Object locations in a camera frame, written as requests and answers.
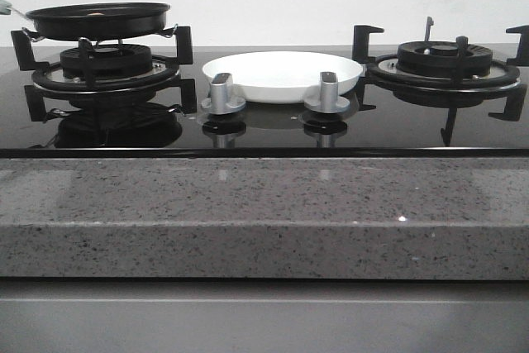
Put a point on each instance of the white ceramic plate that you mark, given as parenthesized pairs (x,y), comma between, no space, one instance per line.
(283,77)

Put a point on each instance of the black frying pan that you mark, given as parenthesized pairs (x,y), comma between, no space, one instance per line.
(116,13)

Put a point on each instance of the left silver stove knob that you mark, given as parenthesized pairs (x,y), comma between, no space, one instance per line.
(221,100)

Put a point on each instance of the silver stove knob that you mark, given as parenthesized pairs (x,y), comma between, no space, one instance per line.
(221,100)
(327,101)

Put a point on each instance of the right silver stove knob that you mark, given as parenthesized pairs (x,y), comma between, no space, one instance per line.
(327,101)

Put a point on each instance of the black glass gas stove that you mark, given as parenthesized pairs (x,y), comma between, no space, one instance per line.
(383,121)

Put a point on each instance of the right black pan support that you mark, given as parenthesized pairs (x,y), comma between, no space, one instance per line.
(503,80)

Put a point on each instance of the black pan support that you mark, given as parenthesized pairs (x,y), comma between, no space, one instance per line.
(503,80)
(98,95)

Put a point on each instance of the left black gas burner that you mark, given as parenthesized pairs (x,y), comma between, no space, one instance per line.
(108,61)

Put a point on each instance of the black gas burner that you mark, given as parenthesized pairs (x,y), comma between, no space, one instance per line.
(108,61)
(438,59)

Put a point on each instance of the right black gas burner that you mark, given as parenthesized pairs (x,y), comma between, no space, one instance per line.
(438,59)

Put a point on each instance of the left black pan support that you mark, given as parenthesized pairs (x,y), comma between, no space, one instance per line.
(98,95)

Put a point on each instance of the grey cabinet front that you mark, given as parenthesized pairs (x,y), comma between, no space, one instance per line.
(262,316)

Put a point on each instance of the metal wire pan adapter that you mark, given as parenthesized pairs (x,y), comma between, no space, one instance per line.
(106,32)

